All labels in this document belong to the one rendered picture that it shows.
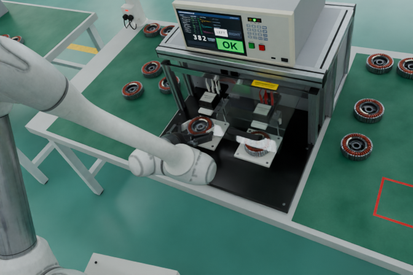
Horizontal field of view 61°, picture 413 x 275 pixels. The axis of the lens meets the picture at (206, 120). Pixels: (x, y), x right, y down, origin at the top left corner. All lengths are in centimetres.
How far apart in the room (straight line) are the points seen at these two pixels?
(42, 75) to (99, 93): 120
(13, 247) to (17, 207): 11
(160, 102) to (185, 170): 76
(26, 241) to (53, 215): 157
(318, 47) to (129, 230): 158
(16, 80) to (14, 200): 36
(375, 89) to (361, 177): 46
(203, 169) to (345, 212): 53
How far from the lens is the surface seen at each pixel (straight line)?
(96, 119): 95
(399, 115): 162
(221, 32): 128
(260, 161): 140
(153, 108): 176
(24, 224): 107
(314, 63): 126
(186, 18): 132
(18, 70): 80
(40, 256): 112
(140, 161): 115
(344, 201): 136
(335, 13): 150
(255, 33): 122
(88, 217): 250
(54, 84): 84
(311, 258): 206
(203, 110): 149
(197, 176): 109
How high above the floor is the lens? 193
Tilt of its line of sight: 47 degrees down
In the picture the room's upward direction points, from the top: 17 degrees counter-clockwise
